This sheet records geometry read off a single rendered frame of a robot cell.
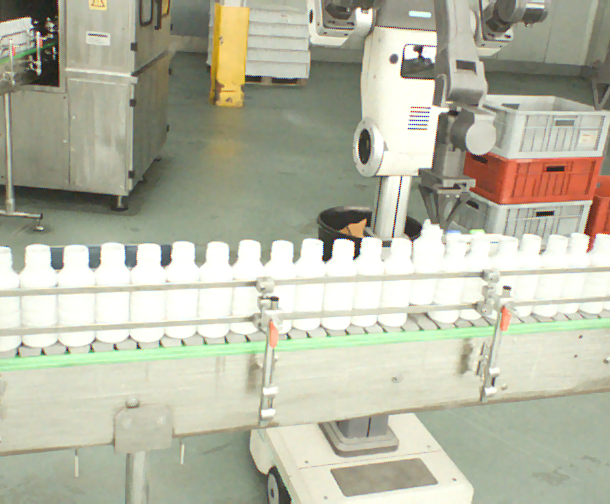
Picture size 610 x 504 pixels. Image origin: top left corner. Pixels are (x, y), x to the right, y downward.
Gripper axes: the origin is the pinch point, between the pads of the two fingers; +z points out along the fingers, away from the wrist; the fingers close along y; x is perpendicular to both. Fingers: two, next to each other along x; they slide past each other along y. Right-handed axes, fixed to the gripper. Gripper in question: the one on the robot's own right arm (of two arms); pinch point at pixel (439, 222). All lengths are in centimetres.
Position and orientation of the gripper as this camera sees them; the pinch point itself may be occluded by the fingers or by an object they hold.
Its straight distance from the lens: 142.5
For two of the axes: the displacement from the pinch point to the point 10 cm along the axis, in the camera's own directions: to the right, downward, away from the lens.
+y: 3.3, 3.0, -9.0
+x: 9.4, -0.2, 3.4
